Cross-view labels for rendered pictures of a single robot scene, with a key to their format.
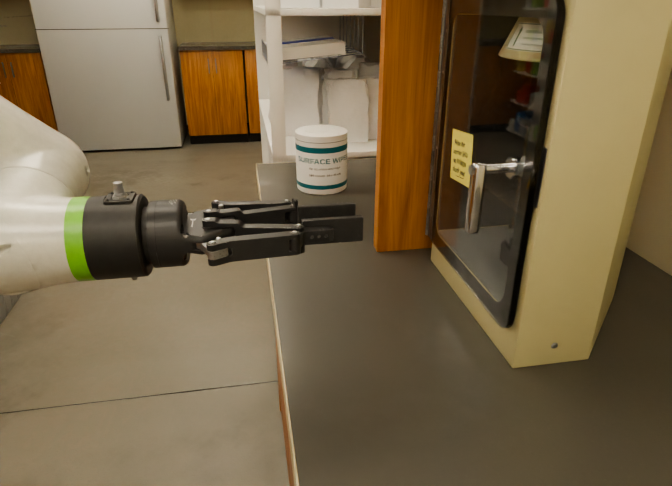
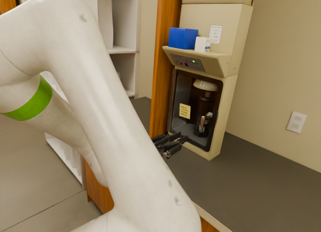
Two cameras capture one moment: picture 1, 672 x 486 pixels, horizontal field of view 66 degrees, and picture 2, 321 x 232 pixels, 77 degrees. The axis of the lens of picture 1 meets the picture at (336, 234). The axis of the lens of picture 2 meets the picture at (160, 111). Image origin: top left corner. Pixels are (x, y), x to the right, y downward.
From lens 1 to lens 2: 0.59 m
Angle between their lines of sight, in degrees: 33
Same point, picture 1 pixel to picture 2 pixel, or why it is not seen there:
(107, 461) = not seen: outside the picture
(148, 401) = (25, 222)
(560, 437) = (228, 172)
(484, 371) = (205, 163)
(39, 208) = not seen: hidden behind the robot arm
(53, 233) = not seen: hidden behind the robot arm
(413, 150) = (161, 107)
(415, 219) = (161, 126)
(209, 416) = (59, 216)
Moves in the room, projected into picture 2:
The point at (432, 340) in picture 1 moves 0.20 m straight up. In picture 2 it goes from (188, 160) to (194, 127)
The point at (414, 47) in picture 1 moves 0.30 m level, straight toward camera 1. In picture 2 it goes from (162, 80) to (191, 97)
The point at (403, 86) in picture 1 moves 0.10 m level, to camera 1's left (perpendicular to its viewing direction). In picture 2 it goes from (159, 90) to (144, 92)
